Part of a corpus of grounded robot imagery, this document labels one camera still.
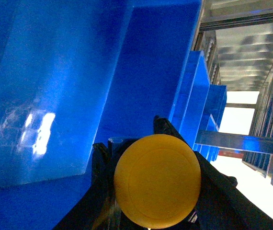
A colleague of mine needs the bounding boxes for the metal rack front rail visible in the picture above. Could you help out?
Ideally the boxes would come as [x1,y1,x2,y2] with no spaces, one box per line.
[195,130,273,154]

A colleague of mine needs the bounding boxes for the large empty blue bin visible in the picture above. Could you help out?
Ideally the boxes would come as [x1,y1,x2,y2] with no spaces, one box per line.
[0,0,202,230]

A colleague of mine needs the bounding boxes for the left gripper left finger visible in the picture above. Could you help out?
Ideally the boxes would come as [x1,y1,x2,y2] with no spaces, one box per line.
[52,142,118,230]

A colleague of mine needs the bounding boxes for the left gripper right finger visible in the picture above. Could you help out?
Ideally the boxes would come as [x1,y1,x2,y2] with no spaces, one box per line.
[152,115,273,230]

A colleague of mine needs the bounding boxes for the yellow mushroom push button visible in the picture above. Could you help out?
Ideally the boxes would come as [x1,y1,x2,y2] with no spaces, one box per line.
[114,134,201,229]

